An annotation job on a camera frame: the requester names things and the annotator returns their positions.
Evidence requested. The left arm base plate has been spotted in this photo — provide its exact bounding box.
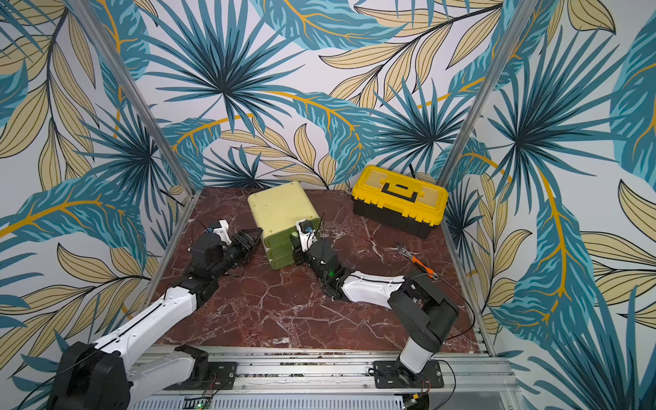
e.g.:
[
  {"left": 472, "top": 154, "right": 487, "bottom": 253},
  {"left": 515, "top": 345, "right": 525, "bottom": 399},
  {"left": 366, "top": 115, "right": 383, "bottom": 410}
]
[{"left": 166, "top": 362, "right": 237, "bottom": 391}]

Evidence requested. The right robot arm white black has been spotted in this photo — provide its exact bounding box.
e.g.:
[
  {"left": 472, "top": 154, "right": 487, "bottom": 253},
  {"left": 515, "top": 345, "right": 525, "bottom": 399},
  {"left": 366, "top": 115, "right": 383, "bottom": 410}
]
[{"left": 291, "top": 237, "right": 459, "bottom": 377}]

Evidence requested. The orange adjustable wrench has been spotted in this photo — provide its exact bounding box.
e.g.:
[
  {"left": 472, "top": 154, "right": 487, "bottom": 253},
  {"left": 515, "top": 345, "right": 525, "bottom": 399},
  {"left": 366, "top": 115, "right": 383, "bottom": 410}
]
[{"left": 396, "top": 244, "right": 438, "bottom": 279}]

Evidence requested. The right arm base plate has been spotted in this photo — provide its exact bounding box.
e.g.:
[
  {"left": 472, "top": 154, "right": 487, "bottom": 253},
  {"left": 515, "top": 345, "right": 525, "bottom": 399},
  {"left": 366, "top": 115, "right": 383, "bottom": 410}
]
[{"left": 368, "top": 360, "right": 444, "bottom": 389}]

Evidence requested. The right aluminium corner post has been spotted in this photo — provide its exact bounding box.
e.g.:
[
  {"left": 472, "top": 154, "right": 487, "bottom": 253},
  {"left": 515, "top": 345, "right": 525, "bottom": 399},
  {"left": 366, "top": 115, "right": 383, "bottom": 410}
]
[{"left": 437, "top": 1, "right": 537, "bottom": 188}]

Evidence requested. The left aluminium corner post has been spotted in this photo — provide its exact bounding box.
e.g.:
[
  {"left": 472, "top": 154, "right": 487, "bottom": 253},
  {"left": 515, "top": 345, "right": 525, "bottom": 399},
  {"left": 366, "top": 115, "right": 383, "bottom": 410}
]
[{"left": 68, "top": 0, "right": 196, "bottom": 196}]

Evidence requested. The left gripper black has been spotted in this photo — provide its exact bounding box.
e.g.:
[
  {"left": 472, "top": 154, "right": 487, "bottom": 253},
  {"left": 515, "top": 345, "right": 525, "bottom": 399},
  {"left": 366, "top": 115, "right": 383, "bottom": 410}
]
[{"left": 212, "top": 227, "right": 263, "bottom": 278}]

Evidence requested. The yellow black toolbox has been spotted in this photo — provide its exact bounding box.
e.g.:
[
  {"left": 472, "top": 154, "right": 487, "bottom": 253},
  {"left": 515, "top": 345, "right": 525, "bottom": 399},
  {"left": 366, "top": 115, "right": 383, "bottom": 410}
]
[{"left": 351, "top": 166, "right": 449, "bottom": 239}]

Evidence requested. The aluminium corner post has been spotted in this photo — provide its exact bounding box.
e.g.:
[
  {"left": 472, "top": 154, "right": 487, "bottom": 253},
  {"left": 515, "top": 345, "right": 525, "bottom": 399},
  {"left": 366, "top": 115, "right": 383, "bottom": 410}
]
[
  {"left": 437, "top": 1, "right": 537, "bottom": 188},
  {"left": 68, "top": 0, "right": 196, "bottom": 196}
]

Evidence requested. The aluminium front rail frame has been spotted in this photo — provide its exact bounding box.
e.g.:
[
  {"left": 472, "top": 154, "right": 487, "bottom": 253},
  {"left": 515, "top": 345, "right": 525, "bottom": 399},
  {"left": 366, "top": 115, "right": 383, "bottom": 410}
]
[{"left": 137, "top": 345, "right": 528, "bottom": 409}]

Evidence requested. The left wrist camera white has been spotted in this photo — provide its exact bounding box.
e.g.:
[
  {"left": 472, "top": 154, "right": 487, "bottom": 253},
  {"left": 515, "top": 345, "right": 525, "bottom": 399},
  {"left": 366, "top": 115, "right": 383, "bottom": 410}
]
[{"left": 208, "top": 220, "right": 232, "bottom": 245}]

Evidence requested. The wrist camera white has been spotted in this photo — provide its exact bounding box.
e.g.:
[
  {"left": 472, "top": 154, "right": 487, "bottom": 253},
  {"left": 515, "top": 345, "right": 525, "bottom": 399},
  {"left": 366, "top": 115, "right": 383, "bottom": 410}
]
[
  {"left": 208, "top": 220, "right": 232, "bottom": 245},
  {"left": 297, "top": 220, "right": 318, "bottom": 252}
]

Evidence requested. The pale green drawer cabinet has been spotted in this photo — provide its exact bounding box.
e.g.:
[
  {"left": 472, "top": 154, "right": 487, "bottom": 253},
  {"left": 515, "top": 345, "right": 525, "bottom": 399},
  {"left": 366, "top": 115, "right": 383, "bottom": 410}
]
[{"left": 248, "top": 181, "right": 319, "bottom": 270}]

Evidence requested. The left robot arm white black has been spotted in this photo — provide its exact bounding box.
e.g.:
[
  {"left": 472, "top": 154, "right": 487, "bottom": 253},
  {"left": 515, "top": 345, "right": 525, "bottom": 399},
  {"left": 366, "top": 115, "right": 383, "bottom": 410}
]
[{"left": 46, "top": 228, "right": 262, "bottom": 409}]

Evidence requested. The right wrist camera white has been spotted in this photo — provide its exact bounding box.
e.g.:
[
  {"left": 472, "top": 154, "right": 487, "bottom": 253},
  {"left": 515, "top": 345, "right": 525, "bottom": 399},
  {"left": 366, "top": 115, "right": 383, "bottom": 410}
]
[{"left": 297, "top": 220, "right": 318, "bottom": 252}]

